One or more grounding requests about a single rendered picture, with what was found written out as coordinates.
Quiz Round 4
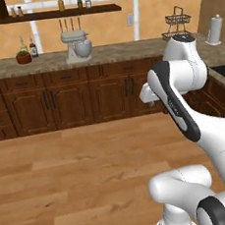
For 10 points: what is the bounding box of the white wall socket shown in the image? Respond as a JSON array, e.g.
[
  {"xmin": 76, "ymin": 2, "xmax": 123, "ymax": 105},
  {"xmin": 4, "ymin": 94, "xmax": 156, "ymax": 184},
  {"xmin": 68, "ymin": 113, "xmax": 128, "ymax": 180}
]
[{"xmin": 125, "ymin": 12, "xmax": 137, "ymax": 28}]

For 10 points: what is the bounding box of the clear oil bottle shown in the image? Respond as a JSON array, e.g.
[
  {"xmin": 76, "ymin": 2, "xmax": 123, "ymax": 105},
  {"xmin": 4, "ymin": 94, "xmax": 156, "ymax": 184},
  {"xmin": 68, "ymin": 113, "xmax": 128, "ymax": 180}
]
[{"xmin": 18, "ymin": 34, "xmax": 28, "ymax": 54}]

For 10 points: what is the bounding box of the long brown base cupboard run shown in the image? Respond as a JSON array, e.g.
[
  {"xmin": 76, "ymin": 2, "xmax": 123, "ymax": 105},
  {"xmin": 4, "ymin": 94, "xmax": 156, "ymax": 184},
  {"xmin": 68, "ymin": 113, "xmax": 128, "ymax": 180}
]
[{"xmin": 0, "ymin": 54, "xmax": 173, "ymax": 142}]

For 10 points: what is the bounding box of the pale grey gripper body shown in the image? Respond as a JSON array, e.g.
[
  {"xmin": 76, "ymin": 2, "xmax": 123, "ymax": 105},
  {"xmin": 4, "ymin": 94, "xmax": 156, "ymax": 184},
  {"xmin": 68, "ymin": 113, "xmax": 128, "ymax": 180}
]
[{"xmin": 137, "ymin": 81, "xmax": 163, "ymax": 105}]

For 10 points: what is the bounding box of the dark wood wall shelf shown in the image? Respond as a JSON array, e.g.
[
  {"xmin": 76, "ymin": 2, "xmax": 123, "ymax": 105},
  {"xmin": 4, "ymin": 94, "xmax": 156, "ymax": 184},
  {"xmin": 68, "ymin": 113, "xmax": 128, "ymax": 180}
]
[{"xmin": 0, "ymin": 2, "xmax": 123, "ymax": 26}]

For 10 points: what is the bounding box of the black wire stand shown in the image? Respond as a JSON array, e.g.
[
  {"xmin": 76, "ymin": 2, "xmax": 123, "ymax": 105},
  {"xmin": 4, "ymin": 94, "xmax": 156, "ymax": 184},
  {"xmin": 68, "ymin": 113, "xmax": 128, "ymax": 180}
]
[{"xmin": 158, "ymin": 4, "xmax": 195, "ymax": 43}]

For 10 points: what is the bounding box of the yellow jar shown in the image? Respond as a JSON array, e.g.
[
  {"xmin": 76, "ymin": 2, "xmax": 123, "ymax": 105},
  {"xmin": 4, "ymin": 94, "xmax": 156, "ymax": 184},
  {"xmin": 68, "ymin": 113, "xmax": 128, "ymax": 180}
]
[{"xmin": 57, "ymin": 0, "xmax": 67, "ymax": 13}]

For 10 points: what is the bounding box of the dark sauce bottle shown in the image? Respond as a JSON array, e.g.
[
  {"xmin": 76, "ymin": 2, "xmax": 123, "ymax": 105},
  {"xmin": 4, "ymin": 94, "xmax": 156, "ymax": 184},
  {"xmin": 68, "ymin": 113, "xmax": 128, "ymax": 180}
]
[{"xmin": 28, "ymin": 35, "xmax": 40, "ymax": 60}]

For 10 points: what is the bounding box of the short brown base cupboard run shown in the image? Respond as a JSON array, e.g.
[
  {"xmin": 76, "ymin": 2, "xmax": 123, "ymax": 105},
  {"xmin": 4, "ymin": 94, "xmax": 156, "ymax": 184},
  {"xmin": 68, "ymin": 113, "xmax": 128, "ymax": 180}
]
[{"xmin": 179, "ymin": 73, "xmax": 225, "ymax": 129}]

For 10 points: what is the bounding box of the small white shaker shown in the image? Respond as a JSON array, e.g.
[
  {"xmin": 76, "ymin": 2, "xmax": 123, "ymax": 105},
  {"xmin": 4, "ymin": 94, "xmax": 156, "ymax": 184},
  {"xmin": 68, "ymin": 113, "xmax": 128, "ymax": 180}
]
[
  {"xmin": 17, "ymin": 5, "xmax": 25, "ymax": 18},
  {"xmin": 10, "ymin": 6, "xmax": 18, "ymax": 19}
]

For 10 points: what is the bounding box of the white paper towel roll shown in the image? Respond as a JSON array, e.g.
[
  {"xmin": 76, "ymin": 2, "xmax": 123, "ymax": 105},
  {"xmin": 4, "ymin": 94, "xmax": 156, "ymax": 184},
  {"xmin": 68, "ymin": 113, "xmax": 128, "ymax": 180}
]
[{"xmin": 202, "ymin": 13, "xmax": 225, "ymax": 47}]

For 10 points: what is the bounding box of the red pot with plant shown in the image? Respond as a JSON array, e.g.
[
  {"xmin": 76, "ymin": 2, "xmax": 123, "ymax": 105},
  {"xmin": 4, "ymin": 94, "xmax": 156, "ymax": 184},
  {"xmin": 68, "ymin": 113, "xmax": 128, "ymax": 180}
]
[{"xmin": 15, "ymin": 48, "xmax": 33, "ymax": 66}]

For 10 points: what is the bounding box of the grey stand mixer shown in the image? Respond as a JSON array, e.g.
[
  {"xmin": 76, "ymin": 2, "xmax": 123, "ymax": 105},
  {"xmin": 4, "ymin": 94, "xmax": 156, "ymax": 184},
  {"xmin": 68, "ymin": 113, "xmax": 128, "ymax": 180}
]
[{"xmin": 59, "ymin": 28, "xmax": 95, "ymax": 66}]

